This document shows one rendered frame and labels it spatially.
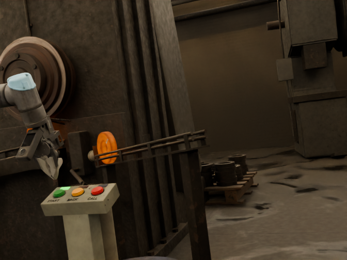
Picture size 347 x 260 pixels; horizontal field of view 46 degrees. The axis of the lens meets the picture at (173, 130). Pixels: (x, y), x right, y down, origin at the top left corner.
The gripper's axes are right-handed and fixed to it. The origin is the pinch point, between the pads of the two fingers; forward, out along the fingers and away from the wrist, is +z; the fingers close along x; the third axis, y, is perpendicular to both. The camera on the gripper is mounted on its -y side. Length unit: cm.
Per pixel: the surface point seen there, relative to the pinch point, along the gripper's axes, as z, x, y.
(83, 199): 6.8, -11.8, -4.3
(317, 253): 100, -78, 80
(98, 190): 5.7, -16.1, -0.9
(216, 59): 124, 86, 681
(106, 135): 10, 9, 57
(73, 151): 22, 38, 68
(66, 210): 9.6, -4.9, -5.7
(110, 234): 29.3, -9.2, 6.8
